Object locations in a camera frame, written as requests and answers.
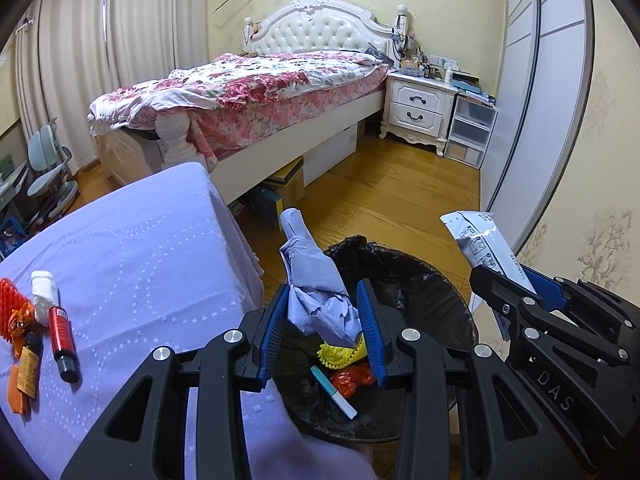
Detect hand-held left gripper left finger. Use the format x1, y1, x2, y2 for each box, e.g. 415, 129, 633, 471
60, 284, 291, 480

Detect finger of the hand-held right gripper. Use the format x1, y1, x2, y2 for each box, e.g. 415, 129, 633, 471
522, 266, 640, 331
470, 265, 640, 366

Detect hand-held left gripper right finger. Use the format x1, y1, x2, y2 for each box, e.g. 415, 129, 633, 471
356, 280, 586, 480

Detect yellow foam fruit net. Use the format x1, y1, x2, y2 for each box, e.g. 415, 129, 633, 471
316, 334, 368, 370

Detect red plastic wrapper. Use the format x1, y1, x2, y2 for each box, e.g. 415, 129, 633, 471
331, 364, 377, 399

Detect teal and white pen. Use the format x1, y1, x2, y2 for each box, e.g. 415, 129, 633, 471
310, 365, 358, 421

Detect trash bin with black bag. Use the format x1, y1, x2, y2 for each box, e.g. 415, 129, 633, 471
272, 235, 476, 443

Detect white printed packet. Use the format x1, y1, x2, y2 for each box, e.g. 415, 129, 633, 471
440, 210, 543, 333

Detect red tube with black cap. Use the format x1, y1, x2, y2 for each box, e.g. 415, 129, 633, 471
48, 306, 82, 383

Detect white small bottle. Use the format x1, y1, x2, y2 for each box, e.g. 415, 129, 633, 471
31, 270, 60, 315

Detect dark bottle with orange label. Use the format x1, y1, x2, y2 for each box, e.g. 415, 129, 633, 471
17, 332, 45, 401

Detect orange toy figure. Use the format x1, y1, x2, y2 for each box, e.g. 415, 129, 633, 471
9, 307, 42, 358

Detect red foam fruit net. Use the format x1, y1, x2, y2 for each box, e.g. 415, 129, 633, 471
0, 278, 35, 346

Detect orange packet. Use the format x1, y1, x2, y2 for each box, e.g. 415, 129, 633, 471
7, 364, 32, 416

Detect cardboard box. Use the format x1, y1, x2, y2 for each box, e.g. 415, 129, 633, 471
248, 156, 307, 228

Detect table with lilac cloth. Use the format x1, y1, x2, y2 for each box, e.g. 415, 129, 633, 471
0, 161, 378, 480

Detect clear plastic drawer unit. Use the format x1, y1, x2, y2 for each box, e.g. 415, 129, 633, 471
444, 92, 498, 170

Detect white sliding wardrobe door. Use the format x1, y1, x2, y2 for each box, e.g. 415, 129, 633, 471
480, 0, 596, 216

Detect stack of books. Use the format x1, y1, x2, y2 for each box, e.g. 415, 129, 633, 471
452, 70, 498, 107

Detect pink floral bed sheet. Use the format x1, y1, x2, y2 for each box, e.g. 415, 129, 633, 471
190, 67, 388, 161

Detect white nightstand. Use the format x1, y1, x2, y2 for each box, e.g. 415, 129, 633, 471
378, 71, 458, 157

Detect floral quilt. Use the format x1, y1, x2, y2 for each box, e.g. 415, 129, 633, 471
89, 52, 388, 128

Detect assorted small nightstand items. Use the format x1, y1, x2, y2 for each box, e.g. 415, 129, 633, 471
392, 25, 458, 81

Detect light blue desk chair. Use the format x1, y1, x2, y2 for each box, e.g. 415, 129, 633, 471
26, 124, 81, 223

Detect study desk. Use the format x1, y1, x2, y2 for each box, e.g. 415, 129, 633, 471
0, 157, 31, 221

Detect white bed with tufted headboard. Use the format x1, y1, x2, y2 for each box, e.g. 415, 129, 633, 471
90, 0, 396, 206

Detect beige curtain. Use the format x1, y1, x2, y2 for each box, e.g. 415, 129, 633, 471
15, 0, 108, 171
105, 0, 208, 91

